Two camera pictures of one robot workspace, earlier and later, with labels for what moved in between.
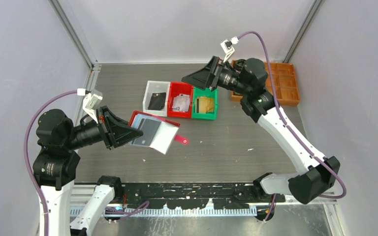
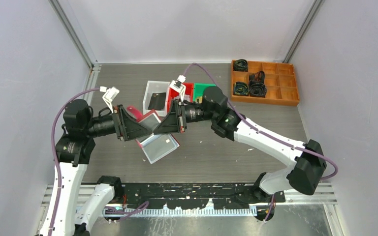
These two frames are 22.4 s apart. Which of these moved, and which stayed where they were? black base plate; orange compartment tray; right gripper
Moved: right gripper
Stayed: orange compartment tray; black base plate
